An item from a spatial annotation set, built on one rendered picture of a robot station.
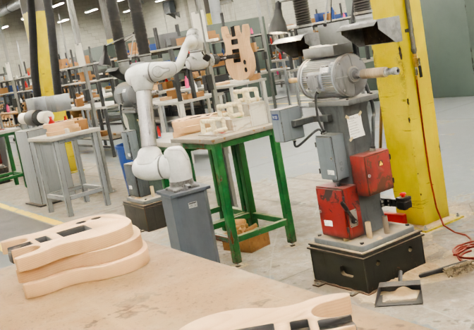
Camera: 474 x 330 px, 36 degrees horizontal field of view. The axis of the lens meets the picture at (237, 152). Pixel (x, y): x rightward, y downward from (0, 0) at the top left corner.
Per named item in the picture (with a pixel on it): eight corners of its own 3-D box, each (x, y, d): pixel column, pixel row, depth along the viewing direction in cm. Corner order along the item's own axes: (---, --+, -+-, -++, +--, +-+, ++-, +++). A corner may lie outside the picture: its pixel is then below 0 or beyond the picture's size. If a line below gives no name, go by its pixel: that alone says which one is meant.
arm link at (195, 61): (210, 68, 518) (207, 49, 516) (191, 71, 510) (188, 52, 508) (202, 68, 527) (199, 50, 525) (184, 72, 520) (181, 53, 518)
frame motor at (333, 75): (373, 92, 428) (367, 49, 425) (340, 101, 414) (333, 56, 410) (328, 95, 463) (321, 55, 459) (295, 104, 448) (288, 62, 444)
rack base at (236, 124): (252, 127, 528) (250, 115, 527) (233, 132, 520) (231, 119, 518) (233, 127, 551) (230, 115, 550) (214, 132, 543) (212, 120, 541)
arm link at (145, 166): (159, 179, 460) (129, 182, 469) (171, 178, 475) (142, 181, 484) (147, 60, 463) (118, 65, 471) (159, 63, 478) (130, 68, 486)
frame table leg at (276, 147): (298, 245, 541) (277, 127, 528) (292, 247, 538) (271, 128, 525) (293, 244, 545) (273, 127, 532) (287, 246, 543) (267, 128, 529)
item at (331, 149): (350, 176, 428) (335, 85, 420) (336, 181, 423) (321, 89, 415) (333, 175, 441) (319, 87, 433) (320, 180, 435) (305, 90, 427)
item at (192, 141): (295, 222, 538) (278, 123, 527) (231, 245, 508) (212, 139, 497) (249, 214, 590) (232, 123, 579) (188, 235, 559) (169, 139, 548)
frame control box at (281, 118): (328, 144, 432) (321, 102, 428) (300, 152, 421) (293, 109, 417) (302, 144, 453) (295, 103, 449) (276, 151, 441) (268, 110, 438)
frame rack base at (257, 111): (269, 123, 536) (264, 100, 533) (252, 127, 528) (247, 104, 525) (248, 123, 559) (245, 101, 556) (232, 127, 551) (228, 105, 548)
